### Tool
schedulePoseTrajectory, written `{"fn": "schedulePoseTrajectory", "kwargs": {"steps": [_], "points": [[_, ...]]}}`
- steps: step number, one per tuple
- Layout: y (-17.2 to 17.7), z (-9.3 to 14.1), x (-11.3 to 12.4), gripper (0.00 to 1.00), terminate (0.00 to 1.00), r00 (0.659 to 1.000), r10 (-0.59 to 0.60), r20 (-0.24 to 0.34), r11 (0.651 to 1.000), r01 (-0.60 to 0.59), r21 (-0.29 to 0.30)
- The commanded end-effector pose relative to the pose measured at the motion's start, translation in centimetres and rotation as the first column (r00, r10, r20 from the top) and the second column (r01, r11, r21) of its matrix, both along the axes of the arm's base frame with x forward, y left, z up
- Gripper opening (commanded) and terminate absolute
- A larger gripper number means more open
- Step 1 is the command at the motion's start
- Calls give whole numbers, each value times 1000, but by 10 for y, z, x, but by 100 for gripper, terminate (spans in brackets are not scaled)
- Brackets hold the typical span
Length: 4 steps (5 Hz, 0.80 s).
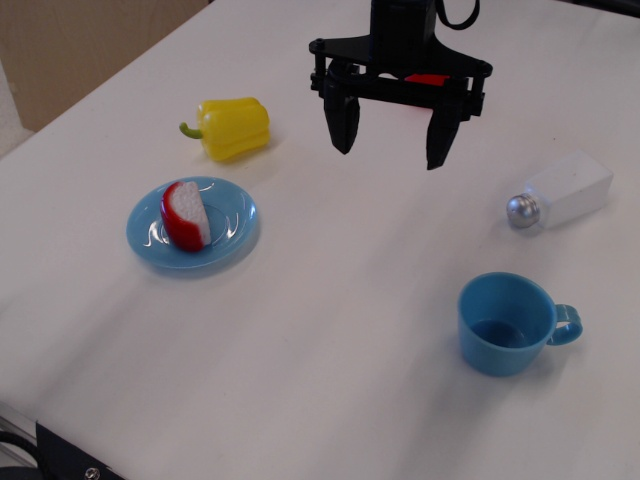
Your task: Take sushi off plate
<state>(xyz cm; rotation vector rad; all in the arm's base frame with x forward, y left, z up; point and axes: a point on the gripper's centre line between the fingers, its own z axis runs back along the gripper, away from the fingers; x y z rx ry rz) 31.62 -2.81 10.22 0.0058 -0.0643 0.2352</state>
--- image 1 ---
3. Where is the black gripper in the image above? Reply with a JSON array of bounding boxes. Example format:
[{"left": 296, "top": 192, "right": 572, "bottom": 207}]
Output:
[{"left": 309, "top": 1, "right": 492, "bottom": 170}]

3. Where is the blue plastic plate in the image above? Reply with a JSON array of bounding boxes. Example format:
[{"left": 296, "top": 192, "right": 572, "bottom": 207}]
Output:
[{"left": 126, "top": 176, "right": 259, "bottom": 270}]

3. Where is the red toy ball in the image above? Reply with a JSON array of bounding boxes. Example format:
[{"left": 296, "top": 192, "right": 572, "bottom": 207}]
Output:
[{"left": 404, "top": 74, "right": 450, "bottom": 108}]

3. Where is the yellow toy bell pepper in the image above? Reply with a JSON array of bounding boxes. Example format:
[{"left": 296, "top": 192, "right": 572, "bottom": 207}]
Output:
[{"left": 179, "top": 97, "right": 271, "bottom": 162}]

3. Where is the clear salt shaker silver cap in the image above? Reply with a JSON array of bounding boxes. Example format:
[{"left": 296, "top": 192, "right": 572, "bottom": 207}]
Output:
[{"left": 506, "top": 150, "right": 614, "bottom": 229}]

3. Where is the blue plastic cup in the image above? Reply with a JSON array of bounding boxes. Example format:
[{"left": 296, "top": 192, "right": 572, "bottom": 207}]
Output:
[{"left": 457, "top": 272, "right": 583, "bottom": 377}]

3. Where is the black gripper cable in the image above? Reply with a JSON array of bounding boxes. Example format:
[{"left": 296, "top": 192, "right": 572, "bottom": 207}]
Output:
[{"left": 433, "top": 0, "right": 482, "bottom": 29}]

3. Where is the black corner bracket with screw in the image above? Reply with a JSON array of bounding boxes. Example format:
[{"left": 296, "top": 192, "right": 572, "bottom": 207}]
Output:
[{"left": 36, "top": 423, "right": 124, "bottom": 480}]

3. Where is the aluminium table frame rail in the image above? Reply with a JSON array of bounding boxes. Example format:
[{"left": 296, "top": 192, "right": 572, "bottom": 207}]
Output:
[{"left": 1, "top": 402, "right": 41, "bottom": 479}]

